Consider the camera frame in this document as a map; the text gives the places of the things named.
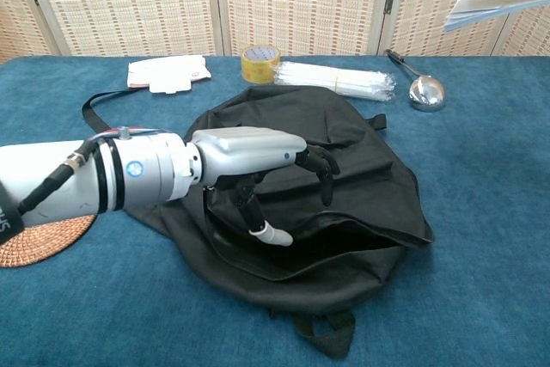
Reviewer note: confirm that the bundle of wrapped white straws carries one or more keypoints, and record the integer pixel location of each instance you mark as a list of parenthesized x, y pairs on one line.
[(326, 77)]

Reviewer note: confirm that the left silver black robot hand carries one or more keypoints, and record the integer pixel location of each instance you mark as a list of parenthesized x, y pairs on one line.
[(249, 150)]

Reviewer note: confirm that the yellow packing tape roll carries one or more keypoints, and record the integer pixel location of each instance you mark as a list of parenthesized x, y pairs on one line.
[(258, 72)]

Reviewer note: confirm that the black backpack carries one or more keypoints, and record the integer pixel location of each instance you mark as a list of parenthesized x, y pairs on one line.
[(344, 148)]

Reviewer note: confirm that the blue felt table cover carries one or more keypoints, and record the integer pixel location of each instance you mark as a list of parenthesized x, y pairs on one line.
[(472, 212)]

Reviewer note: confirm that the flattened white paper carton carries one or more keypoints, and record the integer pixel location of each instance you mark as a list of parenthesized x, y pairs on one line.
[(163, 72)]

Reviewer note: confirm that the round woven brown coaster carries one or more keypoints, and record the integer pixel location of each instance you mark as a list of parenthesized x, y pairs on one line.
[(43, 242)]

